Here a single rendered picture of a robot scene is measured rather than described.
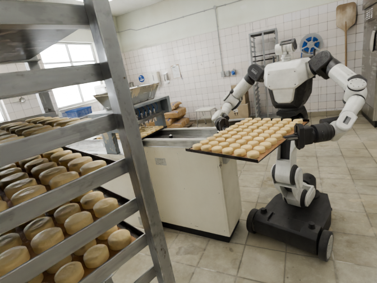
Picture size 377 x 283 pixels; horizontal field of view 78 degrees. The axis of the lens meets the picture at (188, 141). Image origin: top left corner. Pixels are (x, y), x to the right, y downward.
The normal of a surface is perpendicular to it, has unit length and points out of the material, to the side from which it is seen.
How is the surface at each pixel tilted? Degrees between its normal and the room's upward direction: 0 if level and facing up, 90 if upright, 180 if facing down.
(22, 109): 90
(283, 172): 66
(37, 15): 90
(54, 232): 0
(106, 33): 90
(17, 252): 0
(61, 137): 90
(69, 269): 0
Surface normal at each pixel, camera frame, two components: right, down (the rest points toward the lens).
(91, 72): 0.72, 0.09
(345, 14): -0.40, 0.20
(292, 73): -0.67, 0.34
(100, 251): -0.17, -0.94
